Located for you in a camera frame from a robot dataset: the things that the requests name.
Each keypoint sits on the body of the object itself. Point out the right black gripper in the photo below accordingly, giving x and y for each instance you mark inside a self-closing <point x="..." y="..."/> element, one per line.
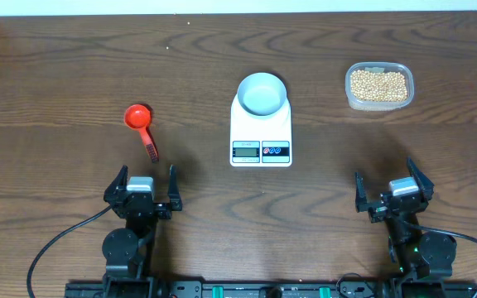
<point x="378" y="209"/>

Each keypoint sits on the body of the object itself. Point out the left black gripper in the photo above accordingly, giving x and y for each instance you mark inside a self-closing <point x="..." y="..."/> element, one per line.
<point x="164" y="213"/>

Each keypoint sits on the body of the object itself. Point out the red plastic measuring scoop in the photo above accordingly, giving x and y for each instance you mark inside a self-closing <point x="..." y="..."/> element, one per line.
<point x="139" y="118"/>

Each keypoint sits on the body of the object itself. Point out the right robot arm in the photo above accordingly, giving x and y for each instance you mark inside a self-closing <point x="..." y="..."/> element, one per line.
<point x="424" y="257"/>

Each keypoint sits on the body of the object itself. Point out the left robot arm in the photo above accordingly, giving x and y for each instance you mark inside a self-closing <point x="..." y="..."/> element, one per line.
<point x="128" y="250"/>

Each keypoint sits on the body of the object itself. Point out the white digital kitchen scale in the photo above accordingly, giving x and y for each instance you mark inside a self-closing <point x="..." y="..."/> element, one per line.
<point x="260" y="141"/>

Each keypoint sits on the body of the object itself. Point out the grey round bowl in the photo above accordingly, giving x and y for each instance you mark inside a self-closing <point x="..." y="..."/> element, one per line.
<point x="262" y="94"/>

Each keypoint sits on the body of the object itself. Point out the clear plastic container of beans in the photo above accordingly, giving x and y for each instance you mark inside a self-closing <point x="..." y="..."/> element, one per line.
<point x="379" y="86"/>

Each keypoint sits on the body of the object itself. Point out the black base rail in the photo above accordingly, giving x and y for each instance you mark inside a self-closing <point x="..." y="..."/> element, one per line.
<point x="198" y="289"/>

